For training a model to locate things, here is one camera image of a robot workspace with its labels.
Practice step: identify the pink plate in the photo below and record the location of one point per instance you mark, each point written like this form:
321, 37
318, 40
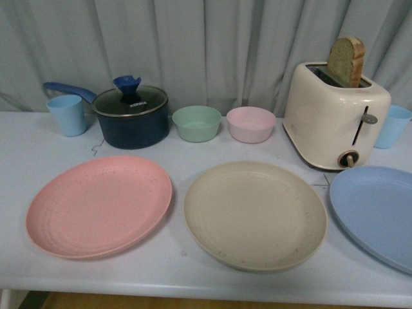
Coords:
99, 208

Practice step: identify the pink bowl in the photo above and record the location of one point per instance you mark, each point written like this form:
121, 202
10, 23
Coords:
251, 125

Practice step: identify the beige plate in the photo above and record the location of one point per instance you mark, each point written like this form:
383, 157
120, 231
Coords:
255, 216

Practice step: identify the cream toaster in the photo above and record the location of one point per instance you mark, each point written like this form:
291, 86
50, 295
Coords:
333, 127

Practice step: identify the light blue cup right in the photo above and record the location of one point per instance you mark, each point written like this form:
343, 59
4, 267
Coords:
395, 123

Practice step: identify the green bowl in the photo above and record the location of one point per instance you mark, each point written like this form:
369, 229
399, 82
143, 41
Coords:
197, 123

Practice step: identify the glass pot lid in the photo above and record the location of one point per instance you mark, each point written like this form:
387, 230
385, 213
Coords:
129, 98

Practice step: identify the grey curtain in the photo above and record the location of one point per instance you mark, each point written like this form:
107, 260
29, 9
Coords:
219, 53

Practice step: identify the light blue cup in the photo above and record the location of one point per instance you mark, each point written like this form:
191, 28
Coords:
395, 123
68, 112

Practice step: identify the bread slice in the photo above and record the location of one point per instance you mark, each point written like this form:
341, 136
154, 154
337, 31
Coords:
346, 60

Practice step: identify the dark blue saucepan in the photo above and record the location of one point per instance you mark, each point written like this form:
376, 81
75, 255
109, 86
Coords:
124, 132

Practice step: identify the blue plate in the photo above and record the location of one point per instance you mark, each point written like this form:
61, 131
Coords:
373, 206

